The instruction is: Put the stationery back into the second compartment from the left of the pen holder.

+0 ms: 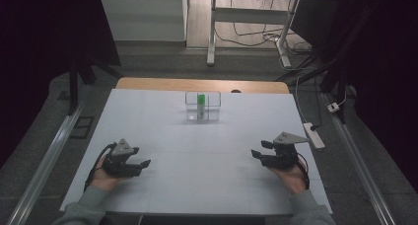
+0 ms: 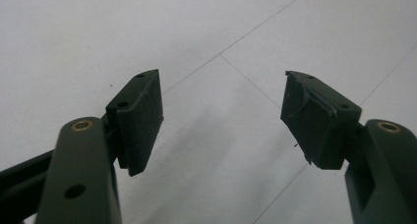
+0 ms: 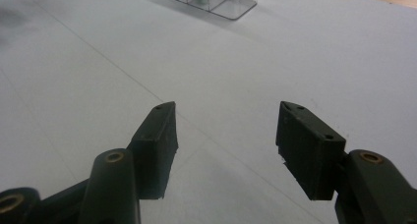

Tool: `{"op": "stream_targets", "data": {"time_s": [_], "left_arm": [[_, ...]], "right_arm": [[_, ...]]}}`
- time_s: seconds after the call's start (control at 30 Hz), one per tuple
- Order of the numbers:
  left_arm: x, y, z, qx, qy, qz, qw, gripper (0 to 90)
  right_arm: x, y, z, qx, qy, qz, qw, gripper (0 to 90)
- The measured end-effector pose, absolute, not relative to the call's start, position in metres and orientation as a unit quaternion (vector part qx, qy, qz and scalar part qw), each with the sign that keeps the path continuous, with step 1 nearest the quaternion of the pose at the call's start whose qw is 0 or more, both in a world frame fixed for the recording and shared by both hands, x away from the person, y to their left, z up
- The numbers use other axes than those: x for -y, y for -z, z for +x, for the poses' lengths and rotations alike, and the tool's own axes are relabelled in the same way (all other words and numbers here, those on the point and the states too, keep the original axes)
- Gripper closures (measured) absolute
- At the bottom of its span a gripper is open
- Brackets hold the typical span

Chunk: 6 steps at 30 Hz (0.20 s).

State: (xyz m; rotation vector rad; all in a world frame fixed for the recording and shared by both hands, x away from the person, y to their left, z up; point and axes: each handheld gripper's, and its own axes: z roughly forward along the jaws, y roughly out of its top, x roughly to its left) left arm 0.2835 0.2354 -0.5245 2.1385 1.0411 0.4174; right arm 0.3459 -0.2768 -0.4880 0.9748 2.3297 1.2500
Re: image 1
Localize white table mat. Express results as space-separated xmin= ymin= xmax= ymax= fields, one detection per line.
xmin=60 ymin=88 xmax=333 ymax=217

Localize black floor cables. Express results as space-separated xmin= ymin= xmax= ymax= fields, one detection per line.
xmin=214 ymin=0 xmax=314 ymax=55

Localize white desk frame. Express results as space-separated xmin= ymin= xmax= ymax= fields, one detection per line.
xmin=206 ymin=0 xmax=301 ymax=69

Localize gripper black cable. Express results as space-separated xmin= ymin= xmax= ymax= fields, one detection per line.
xmin=297 ymin=157 xmax=312 ymax=190
xmin=83 ymin=141 xmax=118 ymax=192

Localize person's right hand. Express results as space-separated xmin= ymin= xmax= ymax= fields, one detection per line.
xmin=268 ymin=157 xmax=309 ymax=195

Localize dark curtain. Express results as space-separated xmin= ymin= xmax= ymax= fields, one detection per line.
xmin=0 ymin=0 xmax=122 ymax=169
xmin=290 ymin=0 xmax=418 ymax=194

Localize person's left hand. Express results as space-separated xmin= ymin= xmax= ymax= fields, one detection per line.
xmin=90 ymin=155 xmax=120 ymax=192

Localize black metal stand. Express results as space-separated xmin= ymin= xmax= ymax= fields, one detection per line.
xmin=275 ymin=0 xmax=379 ymax=124
xmin=66 ymin=51 xmax=124 ymax=116

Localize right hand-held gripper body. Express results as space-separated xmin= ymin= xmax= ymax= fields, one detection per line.
xmin=260 ymin=131 xmax=311 ymax=170

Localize green highlighter pen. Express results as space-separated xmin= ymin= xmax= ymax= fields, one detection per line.
xmin=196 ymin=93 xmax=207 ymax=121

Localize black rectangular floor frame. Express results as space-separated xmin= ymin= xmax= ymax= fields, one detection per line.
xmin=69 ymin=115 xmax=96 ymax=140

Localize white power strip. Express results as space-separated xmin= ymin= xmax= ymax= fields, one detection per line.
xmin=303 ymin=121 xmax=326 ymax=150

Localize white cabinet panel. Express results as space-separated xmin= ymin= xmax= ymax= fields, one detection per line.
xmin=98 ymin=0 xmax=189 ymax=42

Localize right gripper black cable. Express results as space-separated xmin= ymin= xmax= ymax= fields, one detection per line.
xmin=297 ymin=157 xmax=312 ymax=190

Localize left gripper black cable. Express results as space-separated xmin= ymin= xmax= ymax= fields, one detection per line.
xmin=83 ymin=141 xmax=118 ymax=192

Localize white cable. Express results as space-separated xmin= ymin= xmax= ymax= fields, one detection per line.
xmin=294 ymin=74 xmax=312 ymax=124

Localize black power plug cable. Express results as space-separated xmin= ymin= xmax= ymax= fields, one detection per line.
xmin=310 ymin=74 xmax=322 ymax=132

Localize aluminium rail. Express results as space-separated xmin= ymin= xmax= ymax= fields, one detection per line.
xmin=5 ymin=84 xmax=92 ymax=225
xmin=322 ymin=92 xmax=397 ymax=225

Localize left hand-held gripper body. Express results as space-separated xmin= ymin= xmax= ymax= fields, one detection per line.
xmin=101 ymin=138 xmax=143 ymax=179

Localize clear acrylic pen holder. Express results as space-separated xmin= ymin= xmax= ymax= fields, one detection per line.
xmin=184 ymin=90 xmax=222 ymax=122

